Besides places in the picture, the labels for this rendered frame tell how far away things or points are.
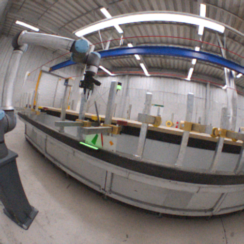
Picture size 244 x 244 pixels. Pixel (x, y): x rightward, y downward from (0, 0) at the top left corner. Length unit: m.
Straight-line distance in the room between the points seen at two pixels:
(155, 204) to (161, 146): 0.61
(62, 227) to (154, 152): 1.02
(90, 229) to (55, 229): 0.31
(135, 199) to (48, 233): 0.90
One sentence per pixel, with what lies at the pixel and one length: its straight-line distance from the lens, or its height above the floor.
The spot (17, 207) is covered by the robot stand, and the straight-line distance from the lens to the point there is 0.99.
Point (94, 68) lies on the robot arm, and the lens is 0.82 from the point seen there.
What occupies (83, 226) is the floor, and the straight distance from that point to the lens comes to 1.09.
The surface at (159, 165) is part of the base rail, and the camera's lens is 0.67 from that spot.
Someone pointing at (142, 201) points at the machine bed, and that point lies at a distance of 1.18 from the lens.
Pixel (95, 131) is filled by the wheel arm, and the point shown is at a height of 0.84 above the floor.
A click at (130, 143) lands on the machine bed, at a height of 0.74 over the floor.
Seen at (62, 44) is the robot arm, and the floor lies 1.31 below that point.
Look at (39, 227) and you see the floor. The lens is 1.11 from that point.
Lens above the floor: 0.94
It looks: 3 degrees down
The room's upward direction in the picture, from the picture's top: 9 degrees clockwise
